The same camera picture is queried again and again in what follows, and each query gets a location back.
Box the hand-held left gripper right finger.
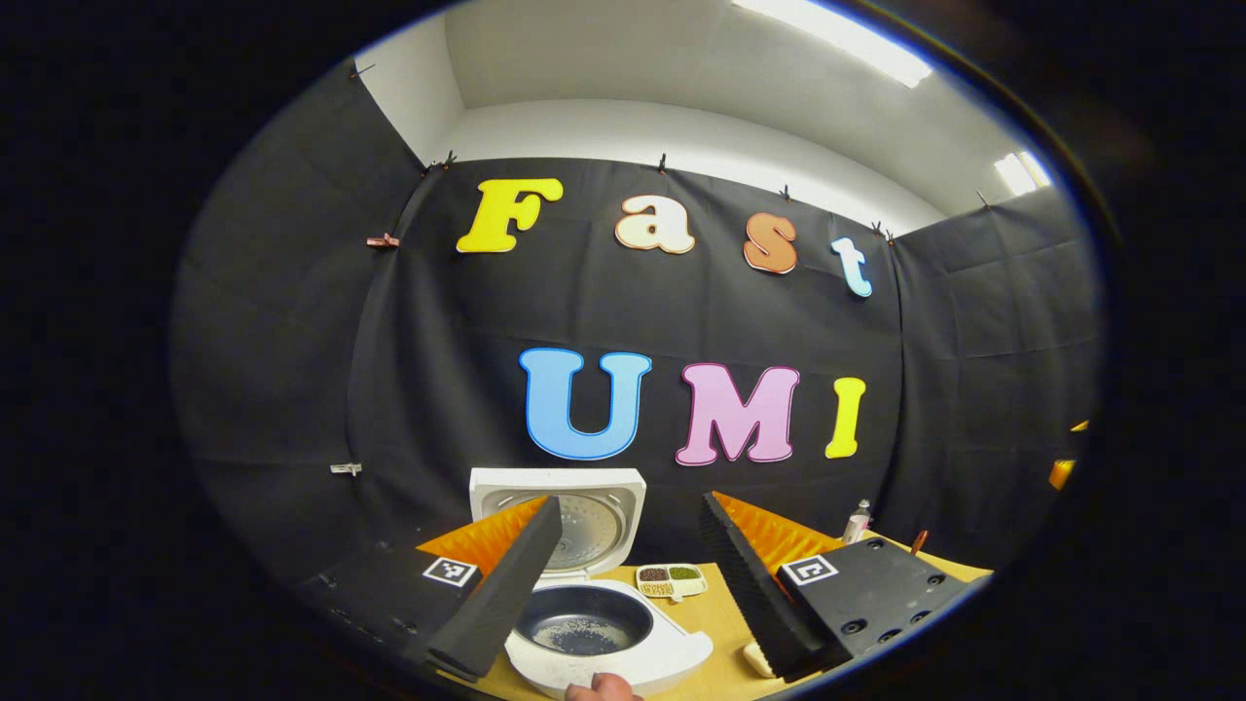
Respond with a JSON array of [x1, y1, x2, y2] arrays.
[[697, 491, 994, 684]]

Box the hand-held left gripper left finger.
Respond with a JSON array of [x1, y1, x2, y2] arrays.
[[292, 495, 566, 684]]

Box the rice grains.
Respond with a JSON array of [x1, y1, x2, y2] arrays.
[[535, 618, 626, 654]]

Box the white rice cooker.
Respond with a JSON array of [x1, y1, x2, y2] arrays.
[[469, 467, 715, 700]]

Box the white divided bean dish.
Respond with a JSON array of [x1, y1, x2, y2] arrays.
[[636, 563, 709, 602]]

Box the clear glass container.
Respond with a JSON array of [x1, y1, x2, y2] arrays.
[[740, 640, 782, 682]]

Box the short ceiling light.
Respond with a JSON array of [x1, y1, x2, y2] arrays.
[[993, 151, 1052, 196]]

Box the black backdrop cloth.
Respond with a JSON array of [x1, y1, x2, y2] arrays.
[[170, 58, 1101, 624]]

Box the row of small black clips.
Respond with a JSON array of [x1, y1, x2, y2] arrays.
[[350, 63, 994, 240]]

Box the long ceiling strip light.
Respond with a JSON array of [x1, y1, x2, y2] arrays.
[[730, 0, 934, 89]]

